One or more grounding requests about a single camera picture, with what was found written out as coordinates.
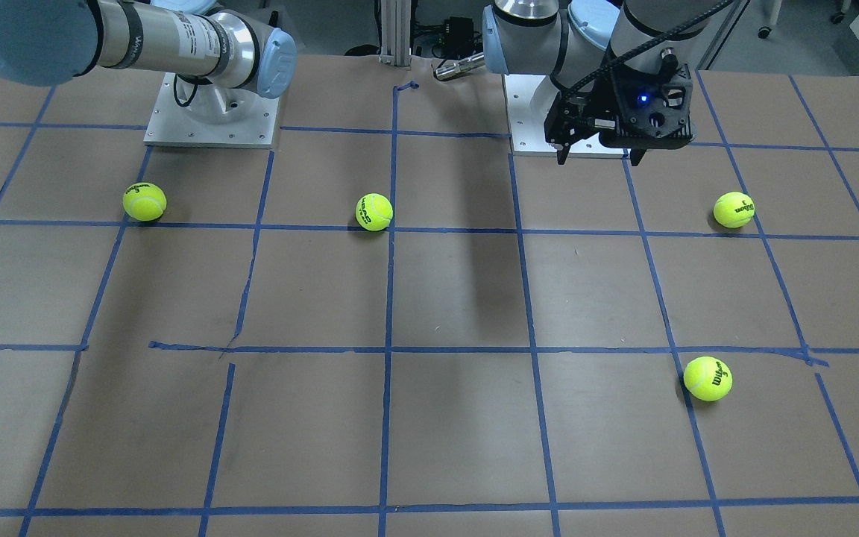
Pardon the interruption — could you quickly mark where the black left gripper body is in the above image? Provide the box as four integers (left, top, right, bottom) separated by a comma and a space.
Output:
544, 64, 696, 150

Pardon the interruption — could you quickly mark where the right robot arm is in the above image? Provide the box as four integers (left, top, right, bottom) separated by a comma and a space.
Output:
0, 1, 298, 98

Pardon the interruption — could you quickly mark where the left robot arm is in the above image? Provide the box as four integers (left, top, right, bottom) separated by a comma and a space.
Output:
482, 1, 729, 166

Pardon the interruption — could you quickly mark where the HEAD tennis ball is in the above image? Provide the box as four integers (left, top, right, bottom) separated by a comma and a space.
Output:
355, 193, 394, 232

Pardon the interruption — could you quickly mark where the Wilson tennis ball front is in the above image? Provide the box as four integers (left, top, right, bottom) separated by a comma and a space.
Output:
682, 356, 733, 402

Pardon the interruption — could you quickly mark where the Wilson tennis ball near base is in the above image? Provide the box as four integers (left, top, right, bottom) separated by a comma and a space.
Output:
122, 181, 168, 222

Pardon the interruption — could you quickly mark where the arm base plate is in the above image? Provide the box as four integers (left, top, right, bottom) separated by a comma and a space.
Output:
143, 72, 280, 149
503, 73, 628, 158

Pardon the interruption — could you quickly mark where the aluminium frame post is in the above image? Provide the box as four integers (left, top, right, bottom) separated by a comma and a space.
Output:
379, 0, 413, 68

